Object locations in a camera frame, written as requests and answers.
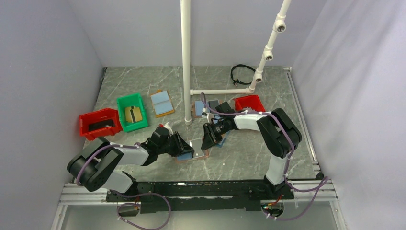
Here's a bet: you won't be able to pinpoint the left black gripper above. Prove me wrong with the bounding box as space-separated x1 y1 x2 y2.
158 131 193 157

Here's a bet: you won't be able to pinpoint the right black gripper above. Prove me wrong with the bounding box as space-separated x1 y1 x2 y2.
201 119 229 151

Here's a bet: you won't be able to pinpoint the brown blue card holder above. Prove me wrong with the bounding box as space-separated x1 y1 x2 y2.
176 138 209 163

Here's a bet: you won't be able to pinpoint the grey credit card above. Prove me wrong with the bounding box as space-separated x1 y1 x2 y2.
189 138 205 159

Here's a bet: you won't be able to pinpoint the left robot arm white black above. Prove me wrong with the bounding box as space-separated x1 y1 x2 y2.
67 126 194 201

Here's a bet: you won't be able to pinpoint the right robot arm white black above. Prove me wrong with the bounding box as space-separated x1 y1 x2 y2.
201 102 303 199

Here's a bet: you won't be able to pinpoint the card holder with black card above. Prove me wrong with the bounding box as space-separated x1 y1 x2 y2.
193 100 221 117

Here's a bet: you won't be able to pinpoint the silver cards in right bin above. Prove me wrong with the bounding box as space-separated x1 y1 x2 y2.
244 108 258 114

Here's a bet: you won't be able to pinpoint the open empty blue card holder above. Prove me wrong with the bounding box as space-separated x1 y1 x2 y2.
150 90 175 117

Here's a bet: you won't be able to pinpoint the gold cards in green bin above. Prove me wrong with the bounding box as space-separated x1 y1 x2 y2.
124 106 143 123

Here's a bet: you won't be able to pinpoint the black cards in left bin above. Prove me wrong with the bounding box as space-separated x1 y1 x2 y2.
89 119 115 132

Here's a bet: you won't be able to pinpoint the right red plastic bin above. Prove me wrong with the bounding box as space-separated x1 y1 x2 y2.
233 94 266 112

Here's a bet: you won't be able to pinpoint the red plastic bin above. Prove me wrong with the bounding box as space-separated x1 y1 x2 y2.
233 94 266 112
79 108 123 141

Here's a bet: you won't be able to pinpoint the green plastic bin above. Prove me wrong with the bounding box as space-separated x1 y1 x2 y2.
116 93 149 133

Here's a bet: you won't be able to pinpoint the left red plastic bin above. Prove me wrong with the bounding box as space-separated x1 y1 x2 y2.
79 108 123 141

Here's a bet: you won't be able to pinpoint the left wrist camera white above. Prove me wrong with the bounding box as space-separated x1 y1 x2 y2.
159 122 174 136

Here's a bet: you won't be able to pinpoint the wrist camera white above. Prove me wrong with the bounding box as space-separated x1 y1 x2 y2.
159 122 174 136
201 108 211 118

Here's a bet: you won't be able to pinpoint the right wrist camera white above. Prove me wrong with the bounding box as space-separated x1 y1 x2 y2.
201 108 211 118

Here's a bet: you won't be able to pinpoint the black coiled cable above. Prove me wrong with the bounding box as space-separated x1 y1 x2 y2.
230 64 257 87

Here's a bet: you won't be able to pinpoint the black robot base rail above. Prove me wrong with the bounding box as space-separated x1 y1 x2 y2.
106 179 294 214

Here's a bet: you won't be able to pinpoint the white pvc pipe frame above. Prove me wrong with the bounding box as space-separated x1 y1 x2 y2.
180 0 291 126

